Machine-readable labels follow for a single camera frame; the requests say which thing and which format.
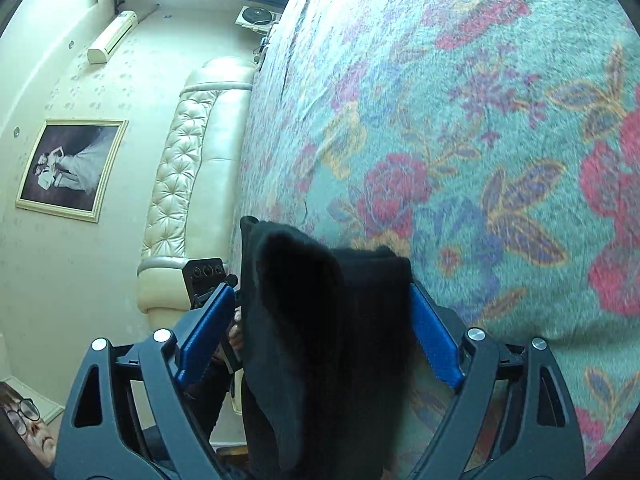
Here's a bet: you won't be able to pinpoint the black pants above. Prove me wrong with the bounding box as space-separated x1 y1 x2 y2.
240 216 412 479

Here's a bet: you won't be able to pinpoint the person left hand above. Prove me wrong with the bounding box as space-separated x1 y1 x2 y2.
227 307 243 361

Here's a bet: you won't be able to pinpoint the cream tufted leather headboard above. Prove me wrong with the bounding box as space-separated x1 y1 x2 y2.
137 58 256 328

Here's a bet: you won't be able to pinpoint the white desk fan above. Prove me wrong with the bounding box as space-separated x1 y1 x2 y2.
235 6 282 36

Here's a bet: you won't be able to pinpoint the floral bedspread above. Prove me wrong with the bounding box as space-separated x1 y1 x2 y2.
236 0 639 471

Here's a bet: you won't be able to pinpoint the gold framed wall picture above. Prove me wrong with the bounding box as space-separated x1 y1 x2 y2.
15 119 129 223

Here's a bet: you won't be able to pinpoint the white wall air conditioner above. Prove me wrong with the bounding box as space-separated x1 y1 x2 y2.
87 11 138 64

